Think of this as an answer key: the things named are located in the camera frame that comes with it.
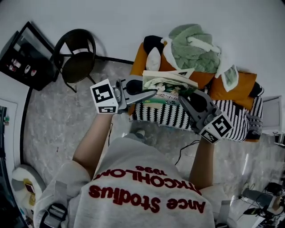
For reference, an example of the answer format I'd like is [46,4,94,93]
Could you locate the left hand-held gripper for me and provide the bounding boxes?
[90,75,158,114]

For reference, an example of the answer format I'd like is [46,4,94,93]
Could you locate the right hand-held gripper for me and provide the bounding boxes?
[179,90,234,144]

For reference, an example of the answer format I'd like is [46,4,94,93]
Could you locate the orange sofa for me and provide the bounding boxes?
[128,41,265,143]

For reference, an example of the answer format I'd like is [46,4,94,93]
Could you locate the green cover book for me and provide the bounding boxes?
[142,68,199,106]

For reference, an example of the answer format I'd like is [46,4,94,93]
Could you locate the person's right forearm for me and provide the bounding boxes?
[188,138,216,190]

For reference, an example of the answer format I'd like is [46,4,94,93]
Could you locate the person's left forearm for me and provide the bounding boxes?
[73,112,113,180]

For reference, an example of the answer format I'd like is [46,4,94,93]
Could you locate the orange pillow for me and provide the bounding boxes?
[209,71,258,110]
[160,52,216,90]

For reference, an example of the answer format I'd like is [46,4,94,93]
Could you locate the black white striped blanket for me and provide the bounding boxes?
[130,88,263,142]

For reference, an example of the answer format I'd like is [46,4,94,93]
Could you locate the black white plush toy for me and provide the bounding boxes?
[143,35,165,72]

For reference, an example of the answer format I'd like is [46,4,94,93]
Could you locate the person's jeans legs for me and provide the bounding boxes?
[121,129,156,145]

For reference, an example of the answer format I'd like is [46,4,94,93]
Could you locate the green fleece blanket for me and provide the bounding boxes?
[160,23,240,93]

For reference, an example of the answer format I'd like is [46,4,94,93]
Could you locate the black wicker chair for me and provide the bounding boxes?
[53,28,105,94]

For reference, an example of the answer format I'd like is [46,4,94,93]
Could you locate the grey knitted cloth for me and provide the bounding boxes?
[246,113,263,140]

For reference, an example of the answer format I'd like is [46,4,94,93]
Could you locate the black cushion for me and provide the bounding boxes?
[249,81,265,98]

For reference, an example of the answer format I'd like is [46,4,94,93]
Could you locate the grey printed sweatshirt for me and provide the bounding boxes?
[33,137,230,228]

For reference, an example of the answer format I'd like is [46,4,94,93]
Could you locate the white cabinet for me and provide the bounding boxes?
[261,95,285,136]

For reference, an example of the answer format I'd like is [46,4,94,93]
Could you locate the black display cabinet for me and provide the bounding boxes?
[0,21,60,92]

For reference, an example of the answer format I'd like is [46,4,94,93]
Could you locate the black equipment pile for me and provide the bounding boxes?
[238,181,285,228]

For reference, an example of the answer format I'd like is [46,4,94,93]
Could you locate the round grey white pet bed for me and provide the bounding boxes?
[11,164,46,210]

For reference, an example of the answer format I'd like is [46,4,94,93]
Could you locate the dark framed window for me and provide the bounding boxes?
[0,106,8,170]

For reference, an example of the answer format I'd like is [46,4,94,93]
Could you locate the black cable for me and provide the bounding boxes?
[175,140,201,165]

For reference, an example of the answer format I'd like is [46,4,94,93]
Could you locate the grey harness strap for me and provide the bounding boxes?
[215,199,232,228]
[40,180,69,228]

